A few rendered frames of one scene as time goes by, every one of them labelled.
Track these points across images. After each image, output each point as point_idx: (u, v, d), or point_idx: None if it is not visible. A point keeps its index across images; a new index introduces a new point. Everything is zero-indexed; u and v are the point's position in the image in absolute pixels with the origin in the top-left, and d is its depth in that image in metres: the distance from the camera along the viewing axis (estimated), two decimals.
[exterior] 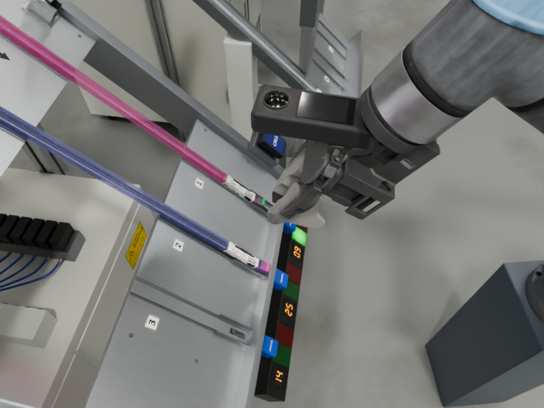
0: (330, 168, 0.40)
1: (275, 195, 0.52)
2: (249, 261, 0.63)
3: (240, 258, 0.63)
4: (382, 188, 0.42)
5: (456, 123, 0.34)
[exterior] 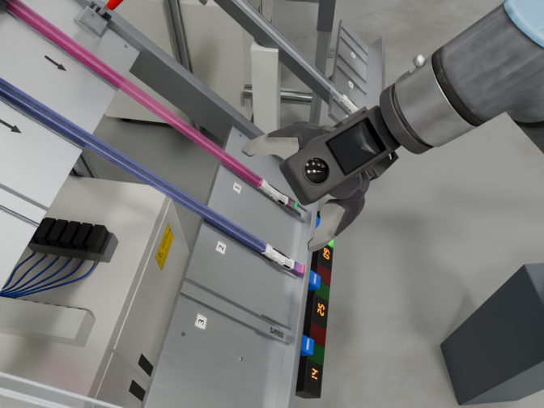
0: (367, 182, 0.42)
1: (251, 155, 0.50)
2: (286, 263, 0.66)
3: (278, 260, 0.65)
4: (386, 155, 0.47)
5: None
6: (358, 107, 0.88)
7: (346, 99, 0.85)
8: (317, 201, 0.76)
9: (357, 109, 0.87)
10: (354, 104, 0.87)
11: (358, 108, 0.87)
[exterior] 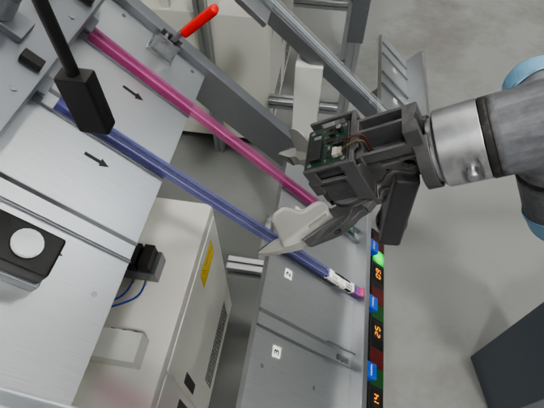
0: None
1: (274, 245, 0.47)
2: (347, 287, 0.65)
3: (339, 284, 0.65)
4: (354, 125, 0.42)
5: (464, 100, 0.38)
6: None
7: None
8: (371, 221, 0.76)
9: None
10: None
11: None
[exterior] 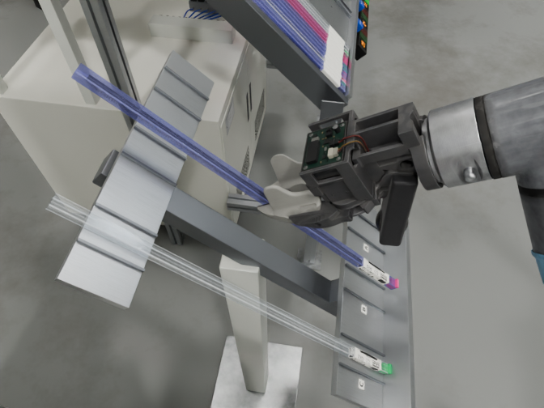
0: None
1: None
2: (382, 278, 0.61)
3: (374, 274, 0.60)
4: (351, 125, 0.42)
5: (462, 100, 0.37)
6: (375, 358, 0.60)
7: (359, 354, 0.58)
8: None
9: (374, 362, 0.60)
10: (370, 354, 0.60)
11: (374, 359, 0.60)
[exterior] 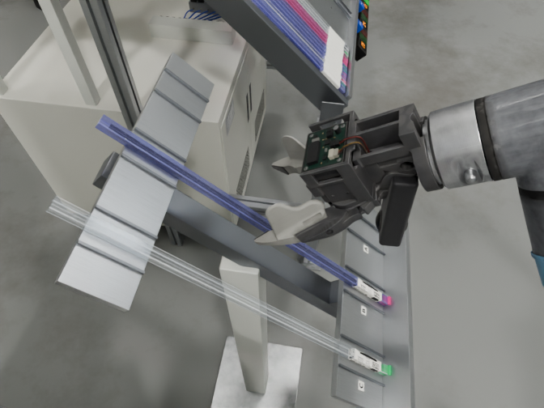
0: None
1: (270, 235, 0.48)
2: (375, 296, 0.66)
3: (367, 293, 0.65)
4: (352, 126, 0.42)
5: (463, 102, 0.37)
6: (375, 359, 0.60)
7: (359, 356, 0.58)
8: None
9: (374, 363, 0.60)
10: (370, 356, 0.60)
11: (374, 359, 0.60)
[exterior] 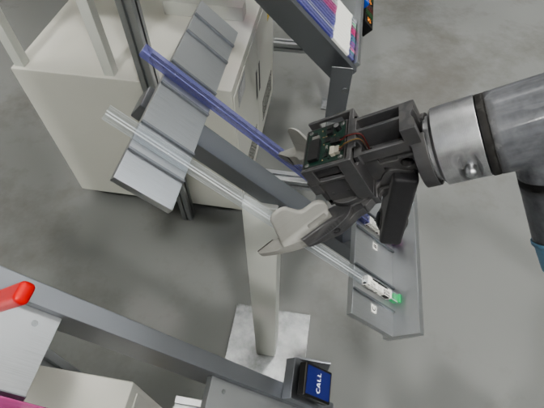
0: None
1: (274, 245, 0.47)
2: None
3: (378, 231, 0.70)
4: (351, 124, 0.42)
5: (462, 98, 0.38)
6: (385, 286, 0.65)
7: (371, 282, 0.63)
8: None
9: (385, 291, 0.65)
10: (381, 283, 0.65)
11: (385, 287, 0.65)
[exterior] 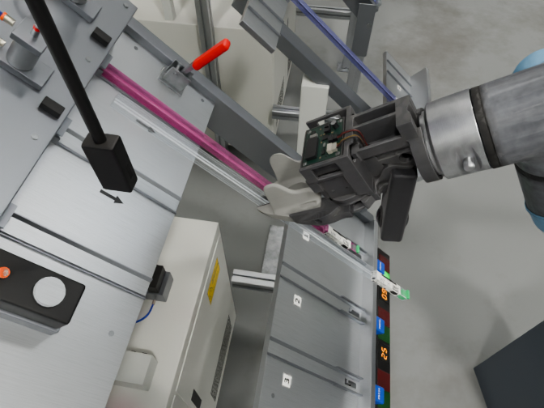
0: None
1: None
2: None
3: None
4: (349, 121, 0.42)
5: (458, 91, 0.38)
6: (394, 282, 0.64)
7: (380, 278, 0.62)
8: (376, 243, 0.76)
9: (394, 286, 0.64)
10: (390, 279, 0.64)
11: (394, 283, 0.64)
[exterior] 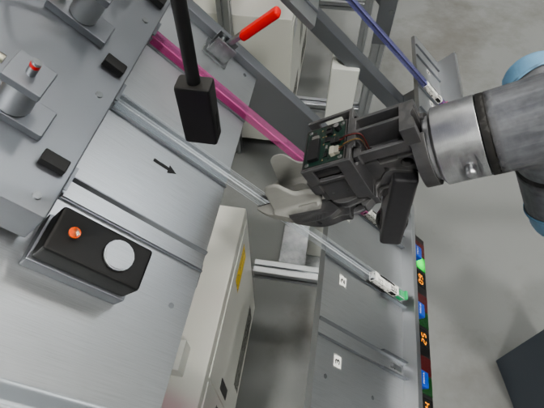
0: None
1: None
2: (438, 96, 0.92)
3: (433, 93, 0.91)
4: (351, 124, 0.42)
5: (461, 97, 0.38)
6: (393, 283, 0.64)
7: (379, 278, 0.62)
8: (414, 226, 0.75)
9: (393, 287, 0.64)
10: (388, 280, 0.64)
11: (393, 284, 0.64)
